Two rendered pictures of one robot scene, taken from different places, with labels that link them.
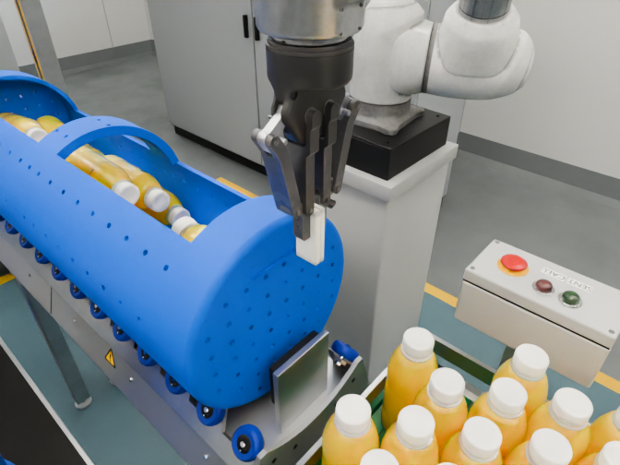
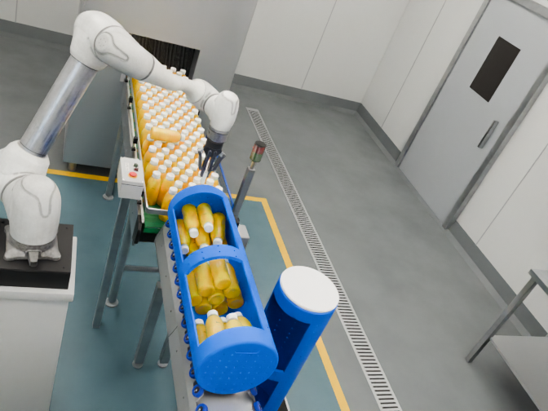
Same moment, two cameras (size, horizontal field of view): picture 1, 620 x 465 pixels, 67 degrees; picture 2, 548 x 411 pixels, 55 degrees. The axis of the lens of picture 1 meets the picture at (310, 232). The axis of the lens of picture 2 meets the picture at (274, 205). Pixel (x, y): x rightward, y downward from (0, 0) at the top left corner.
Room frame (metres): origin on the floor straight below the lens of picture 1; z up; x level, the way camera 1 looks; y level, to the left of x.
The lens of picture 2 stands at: (2.19, 1.01, 2.48)
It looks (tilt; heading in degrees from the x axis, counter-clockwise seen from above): 32 degrees down; 200
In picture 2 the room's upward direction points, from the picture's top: 23 degrees clockwise
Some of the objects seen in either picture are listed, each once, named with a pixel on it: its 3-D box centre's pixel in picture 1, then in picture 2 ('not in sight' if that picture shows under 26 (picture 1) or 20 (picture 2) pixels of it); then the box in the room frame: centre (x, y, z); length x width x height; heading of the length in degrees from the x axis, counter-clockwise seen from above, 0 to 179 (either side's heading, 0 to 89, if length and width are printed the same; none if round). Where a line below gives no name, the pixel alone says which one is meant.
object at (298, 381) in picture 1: (298, 378); not in sight; (0.42, 0.02, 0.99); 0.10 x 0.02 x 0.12; 138
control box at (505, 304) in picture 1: (538, 307); (130, 178); (0.50, -0.33, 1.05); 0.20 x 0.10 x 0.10; 48
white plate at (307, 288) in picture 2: not in sight; (309, 288); (0.37, 0.65, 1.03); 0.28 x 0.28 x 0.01
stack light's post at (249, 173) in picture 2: not in sight; (223, 243); (-0.11, -0.03, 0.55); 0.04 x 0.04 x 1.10; 48
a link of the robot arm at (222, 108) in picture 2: not in sight; (223, 108); (0.41, -0.01, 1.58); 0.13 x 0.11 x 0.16; 73
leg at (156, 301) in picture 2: not in sight; (148, 326); (0.51, 0.02, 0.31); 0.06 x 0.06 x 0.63; 48
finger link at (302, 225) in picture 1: (295, 220); not in sight; (0.40, 0.01, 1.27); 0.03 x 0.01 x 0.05; 138
